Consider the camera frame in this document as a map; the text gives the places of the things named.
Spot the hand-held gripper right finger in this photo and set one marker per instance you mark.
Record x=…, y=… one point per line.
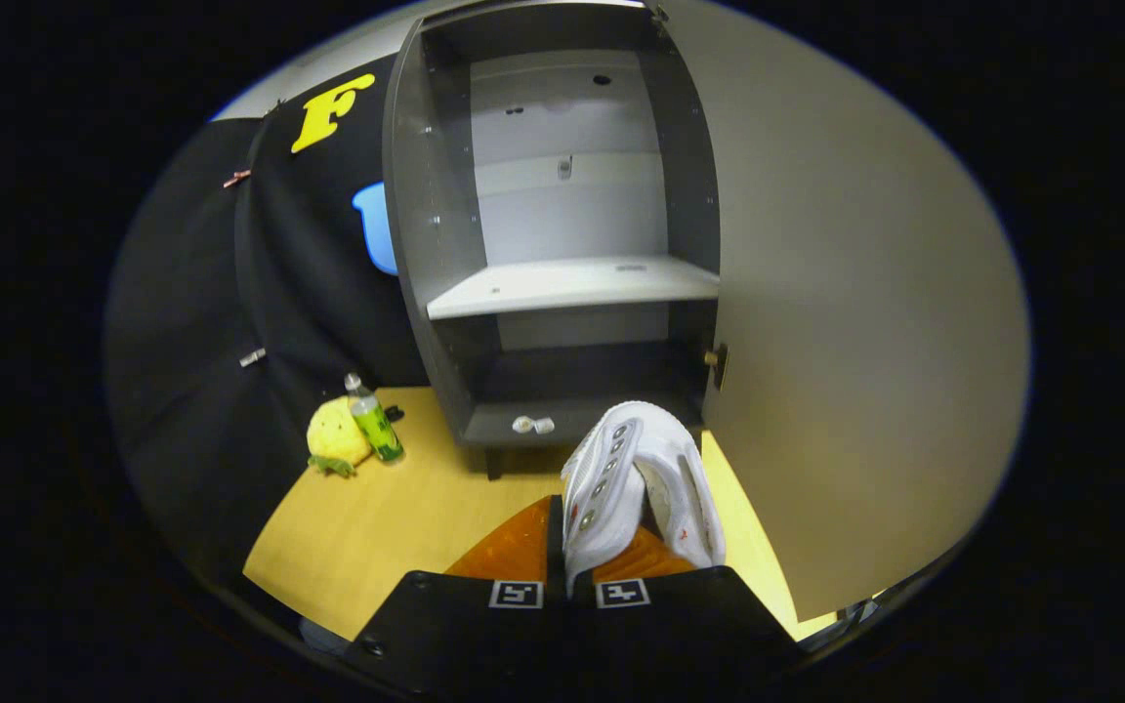
x=680, y=625

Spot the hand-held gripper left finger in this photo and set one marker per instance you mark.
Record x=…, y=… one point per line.
x=555, y=547

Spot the white shoe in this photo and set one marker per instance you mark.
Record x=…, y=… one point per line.
x=611, y=478

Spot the dark grey shoe cabinet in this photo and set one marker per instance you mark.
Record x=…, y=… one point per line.
x=445, y=195

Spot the beige shoe cabinet door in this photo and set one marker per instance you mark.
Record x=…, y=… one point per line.
x=865, y=293

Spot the metal door hinge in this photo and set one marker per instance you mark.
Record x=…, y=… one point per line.
x=716, y=363

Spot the white cabinet shelf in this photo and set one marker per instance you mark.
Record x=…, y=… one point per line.
x=572, y=285

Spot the green plastic bottle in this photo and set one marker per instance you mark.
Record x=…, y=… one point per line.
x=375, y=430

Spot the yellow plush toy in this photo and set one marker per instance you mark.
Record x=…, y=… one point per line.
x=336, y=434

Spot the silver metal clip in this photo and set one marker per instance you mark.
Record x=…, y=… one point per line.
x=252, y=357

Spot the black backdrop cloth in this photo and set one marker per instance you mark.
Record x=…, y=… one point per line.
x=191, y=293

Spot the pink clothes peg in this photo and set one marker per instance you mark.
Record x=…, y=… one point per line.
x=237, y=179

